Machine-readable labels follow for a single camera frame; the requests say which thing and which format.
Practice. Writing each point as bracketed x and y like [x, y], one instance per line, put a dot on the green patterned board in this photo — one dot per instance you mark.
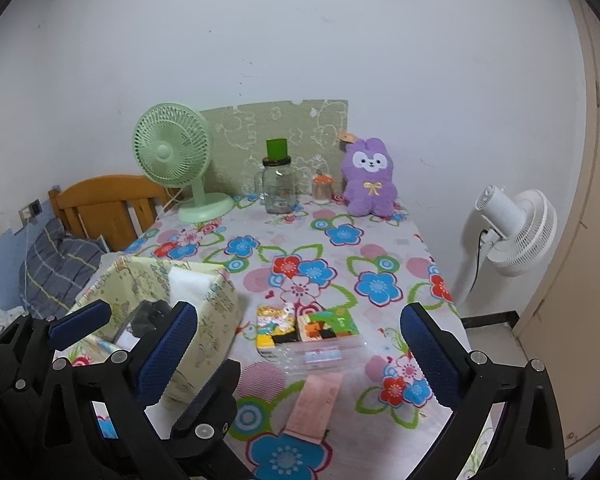
[245, 125]

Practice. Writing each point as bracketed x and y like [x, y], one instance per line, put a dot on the wall socket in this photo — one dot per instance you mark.
[32, 207]

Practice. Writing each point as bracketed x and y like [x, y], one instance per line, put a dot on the yellow fabric storage box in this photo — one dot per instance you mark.
[215, 310]

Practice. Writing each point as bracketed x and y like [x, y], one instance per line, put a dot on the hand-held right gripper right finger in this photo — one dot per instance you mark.
[432, 355]

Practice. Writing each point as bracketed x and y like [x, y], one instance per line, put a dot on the pink tissue pack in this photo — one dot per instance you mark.
[312, 405]

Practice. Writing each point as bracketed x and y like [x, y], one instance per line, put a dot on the white standing fan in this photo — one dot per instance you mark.
[525, 230]

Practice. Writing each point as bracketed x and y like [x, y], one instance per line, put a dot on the grey plaid pillow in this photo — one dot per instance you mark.
[55, 265]

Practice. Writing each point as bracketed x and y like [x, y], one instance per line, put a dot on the white crumpled cloth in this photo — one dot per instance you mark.
[7, 317]

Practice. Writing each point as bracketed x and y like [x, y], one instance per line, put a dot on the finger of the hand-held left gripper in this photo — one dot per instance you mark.
[212, 410]
[80, 321]

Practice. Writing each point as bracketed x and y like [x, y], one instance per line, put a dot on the glass jar with green lid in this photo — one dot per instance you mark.
[280, 195]

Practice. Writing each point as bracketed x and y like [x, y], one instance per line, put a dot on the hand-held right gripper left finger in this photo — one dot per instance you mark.
[167, 355]

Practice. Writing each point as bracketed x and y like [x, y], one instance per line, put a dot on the purple plush bunny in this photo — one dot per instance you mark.
[370, 190]

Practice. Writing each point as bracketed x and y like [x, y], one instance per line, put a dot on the green desk fan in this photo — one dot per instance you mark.
[167, 152]

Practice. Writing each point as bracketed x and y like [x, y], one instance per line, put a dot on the grey sock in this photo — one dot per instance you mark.
[150, 317]

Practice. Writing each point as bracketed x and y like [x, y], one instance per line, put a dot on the small jar with orange lid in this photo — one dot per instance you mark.
[322, 192]

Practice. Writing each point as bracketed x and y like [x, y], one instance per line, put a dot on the beige wardrobe door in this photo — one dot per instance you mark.
[580, 260]

